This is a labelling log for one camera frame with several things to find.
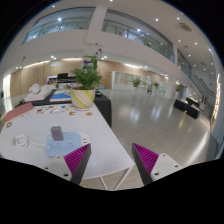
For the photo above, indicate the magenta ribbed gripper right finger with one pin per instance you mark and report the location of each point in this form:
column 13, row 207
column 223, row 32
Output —
column 145, row 160

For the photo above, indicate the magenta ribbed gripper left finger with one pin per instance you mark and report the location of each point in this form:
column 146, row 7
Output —
column 77, row 162

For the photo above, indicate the dark purple charger plug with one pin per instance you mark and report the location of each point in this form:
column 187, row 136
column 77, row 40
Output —
column 57, row 134

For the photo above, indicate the white blue power strip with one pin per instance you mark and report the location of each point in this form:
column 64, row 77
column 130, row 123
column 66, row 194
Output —
column 71, row 141

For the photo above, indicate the white table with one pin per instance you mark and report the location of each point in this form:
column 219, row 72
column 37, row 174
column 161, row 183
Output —
column 24, row 138

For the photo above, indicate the striped ceramic plant pot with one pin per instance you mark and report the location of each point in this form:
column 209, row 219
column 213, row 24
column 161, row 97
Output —
column 82, row 99

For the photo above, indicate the blue board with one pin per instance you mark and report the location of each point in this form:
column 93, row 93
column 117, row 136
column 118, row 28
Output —
column 62, row 97

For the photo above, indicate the black bench sofa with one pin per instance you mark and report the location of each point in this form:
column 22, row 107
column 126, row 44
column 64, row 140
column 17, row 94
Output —
column 190, row 110

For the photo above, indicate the distant potted plant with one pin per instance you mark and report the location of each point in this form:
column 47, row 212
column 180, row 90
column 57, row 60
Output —
column 136, row 82

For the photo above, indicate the red brown book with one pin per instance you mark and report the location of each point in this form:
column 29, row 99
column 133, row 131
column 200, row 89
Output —
column 18, row 111

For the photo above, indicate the white sculpted model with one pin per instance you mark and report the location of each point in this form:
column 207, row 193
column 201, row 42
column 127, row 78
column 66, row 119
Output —
column 37, row 92

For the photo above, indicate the green leafy plant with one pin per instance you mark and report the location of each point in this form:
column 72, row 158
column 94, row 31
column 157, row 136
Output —
column 87, row 77

